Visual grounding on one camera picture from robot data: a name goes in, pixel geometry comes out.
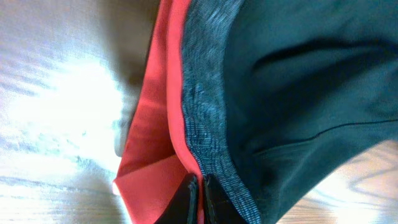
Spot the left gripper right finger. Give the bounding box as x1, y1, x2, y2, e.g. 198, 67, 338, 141
203, 174, 247, 224

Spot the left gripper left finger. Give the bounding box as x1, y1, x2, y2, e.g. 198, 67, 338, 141
155, 174, 199, 224

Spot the black pants red waistband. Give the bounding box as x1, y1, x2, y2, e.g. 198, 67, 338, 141
114, 0, 397, 223

